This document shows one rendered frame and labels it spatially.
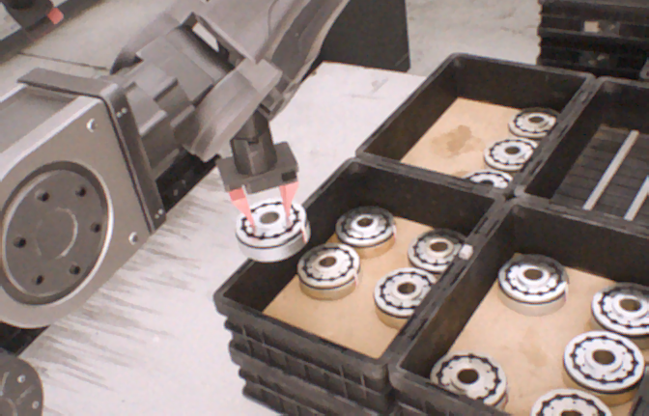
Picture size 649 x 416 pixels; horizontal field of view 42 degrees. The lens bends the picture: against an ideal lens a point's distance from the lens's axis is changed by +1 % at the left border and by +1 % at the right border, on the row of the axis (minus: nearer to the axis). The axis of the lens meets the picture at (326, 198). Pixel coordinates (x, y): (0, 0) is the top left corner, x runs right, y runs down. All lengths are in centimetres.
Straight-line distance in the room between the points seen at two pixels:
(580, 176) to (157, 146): 108
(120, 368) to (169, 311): 14
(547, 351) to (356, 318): 29
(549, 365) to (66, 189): 84
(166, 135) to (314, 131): 139
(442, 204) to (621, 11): 142
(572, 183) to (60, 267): 113
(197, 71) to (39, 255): 20
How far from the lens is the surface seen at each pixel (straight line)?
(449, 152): 163
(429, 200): 141
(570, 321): 129
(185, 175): 244
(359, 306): 132
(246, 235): 116
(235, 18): 68
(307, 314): 132
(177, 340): 153
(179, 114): 62
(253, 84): 68
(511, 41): 379
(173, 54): 65
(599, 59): 280
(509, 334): 127
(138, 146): 58
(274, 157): 110
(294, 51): 96
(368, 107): 204
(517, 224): 136
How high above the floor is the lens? 176
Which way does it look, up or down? 37 degrees down
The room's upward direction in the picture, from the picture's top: 10 degrees counter-clockwise
